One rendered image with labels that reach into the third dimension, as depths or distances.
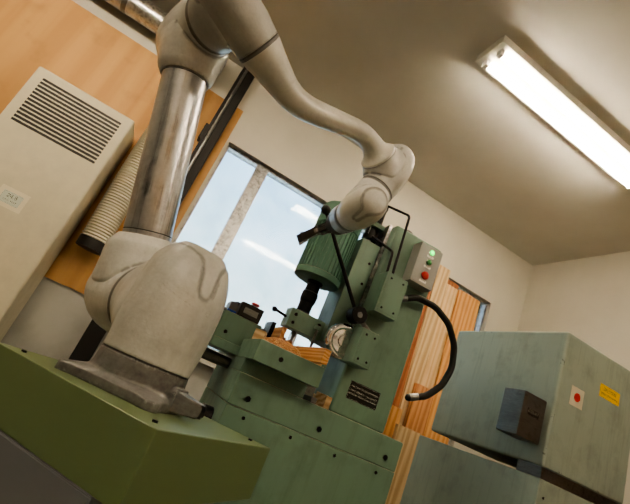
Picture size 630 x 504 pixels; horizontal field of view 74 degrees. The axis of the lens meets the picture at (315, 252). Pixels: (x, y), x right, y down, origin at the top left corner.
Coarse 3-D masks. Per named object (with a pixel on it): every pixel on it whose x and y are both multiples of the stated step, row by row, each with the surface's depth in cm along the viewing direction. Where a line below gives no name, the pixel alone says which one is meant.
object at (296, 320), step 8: (288, 312) 149; (296, 312) 147; (304, 312) 149; (288, 320) 146; (296, 320) 147; (304, 320) 148; (312, 320) 149; (288, 328) 149; (296, 328) 146; (304, 328) 147; (312, 328) 148; (304, 336) 151; (312, 336) 148
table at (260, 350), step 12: (216, 336) 132; (216, 348) 144; (228, 348) 133; (240, 348) 135; (252, 348) 120; (264, 348) 116; (276, 348) 117; (252, 360) 121; (264, 360) 116; (276, 360) 117; (288, 360) 118; (300, 360) 119; (288, 372) 117; (300, 372) 119; (312, 372) 120; (312, 384) 119
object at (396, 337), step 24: (408, 240) 161; (384, 264) 156; (408, 288) 157; (408, 312) 155; (384, 336) 150; (408, 336) 153; (336, 360) 151; (384, 360) 148; (336, 384) 142; (384, 384) 146; (336, 408) 138; (360, 408) 142; (384, 408) 145
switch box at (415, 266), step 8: (416, 248) 158; (424, 248) 156; (432, 248) 157; (416, 256) 155; (424, 256) 155; (432, 256) 156; (440, 256) 158; (408, 264) 158; (416, 264) 153; (432, 264) 156; (408, 272) 155; (416, 272) 153; (432, 272) 155; (408, 280) 153; (416, 280) 152; (424, 280) 153; (432, 280) 154; (416, 288) 157; (424, 288) 154
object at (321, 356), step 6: (300, 348) 132; (306, 348) 127; (312, 348) 123; (318, 348) 119; (324, 348) 115; (300, 354) 129; (306, 354) 125; (312, 354) 121; (318, 354) 117; (324, 354) 114; (330, 354) 114; (312, 360) 118; (318, 360) 114; (324, 360) 113
